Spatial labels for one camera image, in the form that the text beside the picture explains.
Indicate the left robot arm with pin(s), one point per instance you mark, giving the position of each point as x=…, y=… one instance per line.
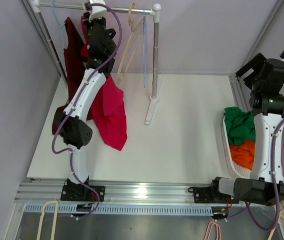
x=71, y=122

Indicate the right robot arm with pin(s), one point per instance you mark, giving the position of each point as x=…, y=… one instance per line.
x=265, y=185

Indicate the pink t-shirt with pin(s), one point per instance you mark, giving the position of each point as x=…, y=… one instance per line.
x=108, y=113

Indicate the maroon t-shirt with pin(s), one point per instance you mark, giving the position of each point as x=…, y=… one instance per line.
x=75, y=55

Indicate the orange t-shirt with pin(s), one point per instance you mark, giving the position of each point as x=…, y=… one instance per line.
x=244, y=154

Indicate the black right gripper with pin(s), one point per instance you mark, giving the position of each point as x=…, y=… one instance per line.
x=256, y=64

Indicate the beige hanger of green shirt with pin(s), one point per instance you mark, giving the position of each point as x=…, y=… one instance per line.
x=133, y=42

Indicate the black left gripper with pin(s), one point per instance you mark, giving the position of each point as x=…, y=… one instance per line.
x=86, y=15

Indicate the white metal clothes rack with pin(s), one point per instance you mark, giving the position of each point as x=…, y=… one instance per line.
x=154, y=12

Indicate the white laundry basket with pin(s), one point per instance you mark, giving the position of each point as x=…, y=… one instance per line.
x=234, y=169

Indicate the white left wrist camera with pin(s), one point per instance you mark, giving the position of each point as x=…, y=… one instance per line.
x=96, y=12

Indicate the green t-shirt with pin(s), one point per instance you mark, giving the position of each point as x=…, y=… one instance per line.
x=239, y=125

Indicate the blue hanger of maroon shirt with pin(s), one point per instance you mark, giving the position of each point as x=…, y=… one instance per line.
x=60, y=25

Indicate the aluminium mounting rail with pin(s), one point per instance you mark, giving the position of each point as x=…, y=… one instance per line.
x=127, y=193

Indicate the slotted cable duct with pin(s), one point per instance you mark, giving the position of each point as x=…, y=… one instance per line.
x=121, y=209

